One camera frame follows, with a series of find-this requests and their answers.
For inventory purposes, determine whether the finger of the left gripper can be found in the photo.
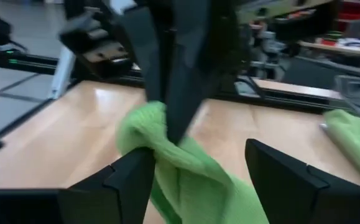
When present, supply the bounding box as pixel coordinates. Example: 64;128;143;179
165;0;221;144
118;5;165;104

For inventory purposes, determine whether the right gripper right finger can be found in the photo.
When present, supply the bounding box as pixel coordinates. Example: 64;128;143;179
244;138;360;224

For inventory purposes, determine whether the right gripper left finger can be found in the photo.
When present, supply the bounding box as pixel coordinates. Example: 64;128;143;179
0;147;157;224

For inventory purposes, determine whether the background wooden desk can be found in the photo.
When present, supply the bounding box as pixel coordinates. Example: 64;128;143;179
299;39;360;60

